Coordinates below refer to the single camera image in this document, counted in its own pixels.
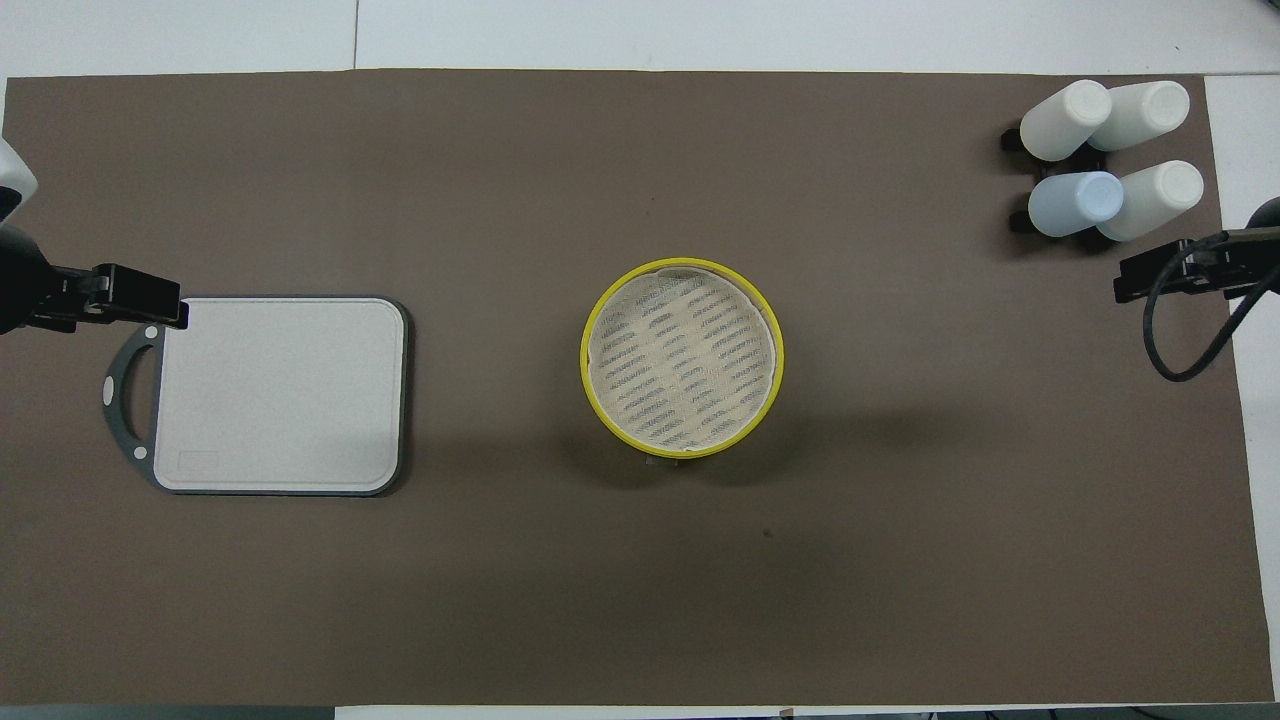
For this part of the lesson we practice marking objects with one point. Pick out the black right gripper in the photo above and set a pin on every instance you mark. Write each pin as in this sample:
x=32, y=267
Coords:
x=1245, y=262

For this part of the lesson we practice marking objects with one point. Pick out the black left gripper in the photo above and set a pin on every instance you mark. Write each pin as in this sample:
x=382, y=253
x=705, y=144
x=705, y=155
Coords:
x=25, y=280

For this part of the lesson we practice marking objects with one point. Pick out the pale slatted steamer cover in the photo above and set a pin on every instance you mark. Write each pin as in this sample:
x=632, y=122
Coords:
x=685, y=355

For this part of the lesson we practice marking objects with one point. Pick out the yellow bamboo steamer basket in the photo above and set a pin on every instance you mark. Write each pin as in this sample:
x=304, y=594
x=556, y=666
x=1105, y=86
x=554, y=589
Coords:
x=600, y=400

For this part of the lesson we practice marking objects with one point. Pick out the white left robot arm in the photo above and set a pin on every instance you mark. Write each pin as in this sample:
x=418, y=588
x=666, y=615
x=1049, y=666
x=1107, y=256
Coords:
x=12, y=185

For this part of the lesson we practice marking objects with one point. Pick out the plain white cup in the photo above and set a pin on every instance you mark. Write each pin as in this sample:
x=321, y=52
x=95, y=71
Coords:
x=1155, y=200
x=1062, y=122

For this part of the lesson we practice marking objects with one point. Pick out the light blue cup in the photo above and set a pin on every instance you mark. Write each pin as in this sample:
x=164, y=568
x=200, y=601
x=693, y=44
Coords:
x=1075, y=203

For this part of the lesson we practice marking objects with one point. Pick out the white cup with blue rim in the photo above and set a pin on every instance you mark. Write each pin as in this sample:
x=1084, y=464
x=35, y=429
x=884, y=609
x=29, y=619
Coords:
x=1145, y=113

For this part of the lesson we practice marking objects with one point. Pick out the grey cutting board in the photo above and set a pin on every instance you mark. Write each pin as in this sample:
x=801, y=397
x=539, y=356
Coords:
x=280, y=400

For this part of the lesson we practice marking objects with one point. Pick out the black cup rack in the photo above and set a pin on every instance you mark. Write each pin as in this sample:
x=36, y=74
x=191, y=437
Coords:
x=1012, y=138

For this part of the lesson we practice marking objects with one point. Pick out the brown table mat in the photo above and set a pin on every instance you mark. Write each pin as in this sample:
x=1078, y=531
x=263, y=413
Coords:
x=950, y=500

